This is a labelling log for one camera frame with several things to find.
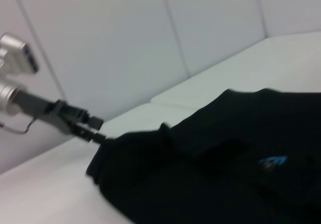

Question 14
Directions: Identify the left gripper cable with plug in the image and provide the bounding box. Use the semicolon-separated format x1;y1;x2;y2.
0;118;36;135

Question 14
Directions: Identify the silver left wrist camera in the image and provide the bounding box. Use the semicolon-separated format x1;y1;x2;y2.
0;32;40;74

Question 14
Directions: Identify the black shirt with FREE print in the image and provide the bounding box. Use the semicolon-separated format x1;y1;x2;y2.
85;87;321;224

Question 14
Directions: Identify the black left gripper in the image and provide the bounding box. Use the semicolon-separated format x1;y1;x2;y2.
15;88;110;145

